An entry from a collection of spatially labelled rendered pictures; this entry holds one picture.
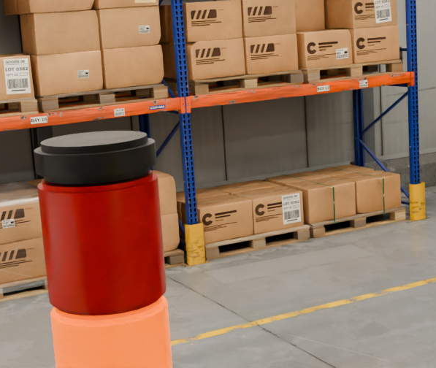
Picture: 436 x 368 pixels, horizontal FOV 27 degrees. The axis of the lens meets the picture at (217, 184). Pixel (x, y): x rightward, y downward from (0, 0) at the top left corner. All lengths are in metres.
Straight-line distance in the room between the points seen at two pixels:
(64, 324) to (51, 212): 0.05
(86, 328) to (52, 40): 7.81
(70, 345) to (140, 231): 0.06
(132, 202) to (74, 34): 7.87
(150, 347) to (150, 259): 0.04
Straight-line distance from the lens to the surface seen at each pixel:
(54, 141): 0.38
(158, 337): 0.39
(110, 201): 0.36
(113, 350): 0.38
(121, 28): 8.38
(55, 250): 0.38
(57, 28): 8.18
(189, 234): 8.70
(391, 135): 11.64
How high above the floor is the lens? 2.39
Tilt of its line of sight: 11 degrees down
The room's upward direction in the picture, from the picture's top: 4 degrees counter-clockwise
